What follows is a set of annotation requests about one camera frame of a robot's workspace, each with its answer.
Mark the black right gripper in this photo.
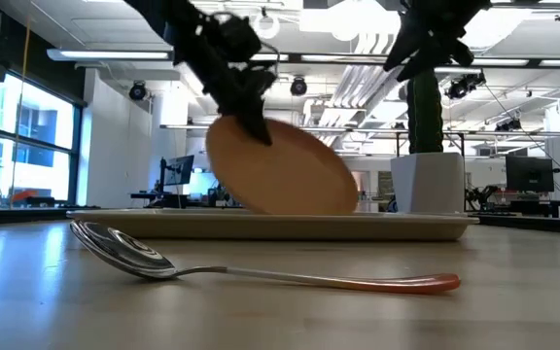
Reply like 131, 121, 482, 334
383, 0, 491, 83

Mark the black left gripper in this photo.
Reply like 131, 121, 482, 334
187, 13, 280, 147

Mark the orange round plate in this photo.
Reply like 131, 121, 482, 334
205, 115, 360, 216

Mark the beige rectangular tray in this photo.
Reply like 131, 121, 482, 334
65, 207, 480, 243

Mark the black ceiling spotlight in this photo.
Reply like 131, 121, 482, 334
494, 118, 523, 132
128, 81, 148, 102
290, 76, 309, 97
444, 72, 487, 101

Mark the green cactus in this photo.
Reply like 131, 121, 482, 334
405, 67, 444, 156

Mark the tilted computer monitor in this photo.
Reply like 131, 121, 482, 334
161, 155, 196, 187

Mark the black office desk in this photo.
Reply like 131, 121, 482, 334
464, 197, 560, 219
130, 192, 190, 210

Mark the white plant pot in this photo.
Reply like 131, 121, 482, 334
389, 152, 467, 215

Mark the long ceiling light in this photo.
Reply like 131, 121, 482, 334
46, 48, 175, 62

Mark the black computer monitor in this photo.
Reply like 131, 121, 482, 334
506, 155, 555, 193

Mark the large window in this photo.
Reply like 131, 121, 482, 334
0, 72, 85, 210

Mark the white ring lamp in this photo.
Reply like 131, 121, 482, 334
254, 12, 282, 41

